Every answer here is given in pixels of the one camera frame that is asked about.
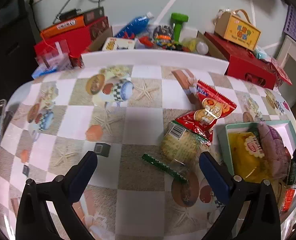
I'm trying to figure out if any red cracker snack bag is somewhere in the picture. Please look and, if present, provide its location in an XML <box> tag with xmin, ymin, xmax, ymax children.
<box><xmin>175</xmin><ymin>80</ymin><xmax>237</xmax><ymax>143</ymax></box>

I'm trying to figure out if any pink swiss roll packet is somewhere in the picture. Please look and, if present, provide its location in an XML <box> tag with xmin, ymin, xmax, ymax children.
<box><xmin>257</xmin><ymin>121</ymin><xmax>291</xmax><ymax>179</ymax></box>

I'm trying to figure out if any cardboard box white front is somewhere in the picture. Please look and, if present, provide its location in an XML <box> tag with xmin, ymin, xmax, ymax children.
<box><xmin>80</xmin><ymin>24</ymin><xmax>230</xmax><ymax>75</ymax></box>

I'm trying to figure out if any red patterned gift bag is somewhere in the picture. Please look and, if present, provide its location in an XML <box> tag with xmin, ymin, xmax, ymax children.
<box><xmin>267</xmin><ymin>57</ymin><xmax>292</xmax><ymax>88</ymax></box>

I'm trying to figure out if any white green snack packet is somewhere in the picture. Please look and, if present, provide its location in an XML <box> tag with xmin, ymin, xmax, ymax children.
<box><xmin>285</xmin><ymin>159</ymin><xmax>296</xmax><ymax>189</ymax></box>

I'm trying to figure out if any yellow gift box with handle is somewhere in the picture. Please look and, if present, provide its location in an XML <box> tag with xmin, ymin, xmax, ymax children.
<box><xmin>214</xmin><ymin>9</ymin><xmax>261</xmax><ymax>51</ymax></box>

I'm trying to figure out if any beige barcode snack packet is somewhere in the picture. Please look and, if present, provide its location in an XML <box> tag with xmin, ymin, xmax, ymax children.
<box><xmin>272</xmin><ymin>179</ymin><xmax>287</xmax><ymax>205</ymax></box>

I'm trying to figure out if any red box stack left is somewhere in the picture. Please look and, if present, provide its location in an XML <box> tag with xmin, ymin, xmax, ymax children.
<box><xmin>37</xmin><ymin>16</ymin><xmax>109</xmax><ymax>58</ymax></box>

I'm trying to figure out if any white shelf unit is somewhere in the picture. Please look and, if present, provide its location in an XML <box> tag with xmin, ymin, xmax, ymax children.
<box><xmin>277</xmin><ymin>35</ymin><xmax>296</xmax><ymax>107</ymax></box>

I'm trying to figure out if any orange long box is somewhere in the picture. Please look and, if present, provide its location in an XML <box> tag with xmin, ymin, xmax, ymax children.
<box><xmin>40</xmin><ymin>7</ymin><xmax>105</xmax><ymax>38</ymax></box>

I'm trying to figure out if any white tray with teal rim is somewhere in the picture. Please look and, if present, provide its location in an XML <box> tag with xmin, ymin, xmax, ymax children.
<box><xmin>215</xmin><ymin>121</ymin><xmax>296</xmax><ymax>223</ymax></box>

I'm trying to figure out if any yellow transparent snack packet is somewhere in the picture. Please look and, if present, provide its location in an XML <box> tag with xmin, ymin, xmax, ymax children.
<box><xmin>228</xmin><ymin>132</ymin><xmax>266</xmax><ymax>183</ymax></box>

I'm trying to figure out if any red gold snack packet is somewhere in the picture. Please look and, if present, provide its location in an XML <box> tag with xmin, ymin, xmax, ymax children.
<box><xmin>281</xmin><ymin>188</ymin><xmax>296</xmax><ymax>212</ymax></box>

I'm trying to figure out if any round cake clear green packet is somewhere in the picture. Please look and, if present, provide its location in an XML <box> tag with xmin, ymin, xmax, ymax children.
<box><xmin>142</xmin><ymin>120</ymin><xmax>211</xmax><ymax>184</ymax></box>

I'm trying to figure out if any white yellow card box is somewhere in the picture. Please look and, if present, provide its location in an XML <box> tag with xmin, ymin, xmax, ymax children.
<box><xmin>102</xmin><ymin>37</ymin><xmax>136</xmax><ymax>51</ymax></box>

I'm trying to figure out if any clear round ball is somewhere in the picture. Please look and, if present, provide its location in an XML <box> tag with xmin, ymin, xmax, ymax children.
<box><xmin>196</xmin><ymin>42</ymin><xmax>209</xmax><ymax>55</ymax></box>

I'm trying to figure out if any black cabinet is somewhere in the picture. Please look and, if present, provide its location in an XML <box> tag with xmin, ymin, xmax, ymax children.
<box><xmin>0</xmin><ymin>0</ymin><xmax>38</xmax><ymax>100</ymax></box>

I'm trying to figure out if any green dumbbell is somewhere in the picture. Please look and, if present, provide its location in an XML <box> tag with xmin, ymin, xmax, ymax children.
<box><xmin>171</xmin><ymin>12</ymin><xmax>189</xmax><ymax>42</ymax></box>

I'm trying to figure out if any large red gift box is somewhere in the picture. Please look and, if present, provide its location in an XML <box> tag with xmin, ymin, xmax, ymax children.
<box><xmin>204</xmin><ymin>32</ymin><xmax>277</xmax><ymax>89</ymax></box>

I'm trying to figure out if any blue bead bottle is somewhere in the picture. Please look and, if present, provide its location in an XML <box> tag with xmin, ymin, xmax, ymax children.
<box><xmin>114</xmin><ymin>12</ymin><xmax>154</xmax><ymax>40</ymax></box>

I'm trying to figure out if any colourful toy bundle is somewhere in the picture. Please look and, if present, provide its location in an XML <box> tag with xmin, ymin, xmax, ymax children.
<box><xmin>153</xmin><ymin>25</ymin><xmax>183</xmax><ymax>51</ymax></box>

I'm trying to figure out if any clear plastic box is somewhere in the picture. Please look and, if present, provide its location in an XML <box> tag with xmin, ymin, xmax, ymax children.
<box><xmin>34</xmin><ymin>40</ymin><xmax>73</xmax><ymax>72</ymax></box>

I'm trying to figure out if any checkered patterned tablecloth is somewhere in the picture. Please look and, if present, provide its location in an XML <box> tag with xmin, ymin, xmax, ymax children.
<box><xmin>0</xmin><ymin>65</ymin><xmax>296</xmax><ymax>239</ymax></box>

